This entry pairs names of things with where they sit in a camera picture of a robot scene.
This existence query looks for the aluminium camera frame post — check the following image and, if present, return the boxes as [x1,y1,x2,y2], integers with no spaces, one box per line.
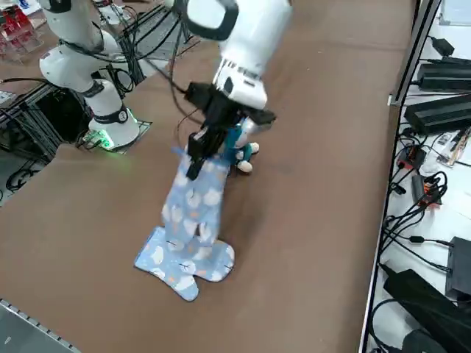
[388,0,442,108]

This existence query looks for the black rectangular box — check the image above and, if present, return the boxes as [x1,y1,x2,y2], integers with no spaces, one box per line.
[444,236,471,303]

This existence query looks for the blue leaf-print oven mitt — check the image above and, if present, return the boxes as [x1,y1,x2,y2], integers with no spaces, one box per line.
[160,145,233,255]
[133,225,236,304]

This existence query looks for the black aluminium frame rack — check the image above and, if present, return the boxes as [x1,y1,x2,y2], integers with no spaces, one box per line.
[0,79,93,165]

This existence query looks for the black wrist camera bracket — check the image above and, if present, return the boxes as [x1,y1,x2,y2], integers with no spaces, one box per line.
[241,107,277,138]

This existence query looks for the black cable with inline connector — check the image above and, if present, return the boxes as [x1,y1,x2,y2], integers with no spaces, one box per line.
[382,215,454,274]

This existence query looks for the red box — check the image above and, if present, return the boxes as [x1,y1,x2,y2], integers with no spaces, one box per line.
[0,7,38,41]

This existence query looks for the small black power adapter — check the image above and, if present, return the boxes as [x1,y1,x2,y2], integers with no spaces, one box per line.
[429,35,456,57]

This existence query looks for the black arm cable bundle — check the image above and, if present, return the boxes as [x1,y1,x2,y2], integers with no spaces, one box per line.
[145,0,207,148]

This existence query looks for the black wrist-mounted box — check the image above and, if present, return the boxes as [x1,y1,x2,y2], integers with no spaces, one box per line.
[183,81,216,110]

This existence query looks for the small circuit boards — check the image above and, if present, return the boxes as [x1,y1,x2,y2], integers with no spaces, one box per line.
[436,129,471,168]

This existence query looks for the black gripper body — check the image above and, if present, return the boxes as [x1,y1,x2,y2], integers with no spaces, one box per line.
[201,94,246,135]

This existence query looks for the red and black device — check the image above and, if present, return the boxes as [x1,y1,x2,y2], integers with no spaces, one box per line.
[396,144,428,171]

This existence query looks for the clear acrylic stand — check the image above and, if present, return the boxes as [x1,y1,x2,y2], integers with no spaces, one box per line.
[0,32,47,62]

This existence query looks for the small blue plush doll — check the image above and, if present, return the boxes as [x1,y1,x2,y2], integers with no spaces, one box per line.
[222,123,261,174]

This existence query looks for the big black power adapter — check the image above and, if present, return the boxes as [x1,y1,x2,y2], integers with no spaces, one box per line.
[382,269,471,353]

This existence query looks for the large black power brick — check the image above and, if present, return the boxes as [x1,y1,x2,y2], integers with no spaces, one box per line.
[403,93,471,136]
[417,62,471,92]

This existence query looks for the orange and black device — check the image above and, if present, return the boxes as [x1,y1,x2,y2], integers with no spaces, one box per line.
[411,174,443,210]

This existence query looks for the black frame struts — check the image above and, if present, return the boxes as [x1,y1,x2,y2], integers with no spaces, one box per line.
[106,0,192,93]

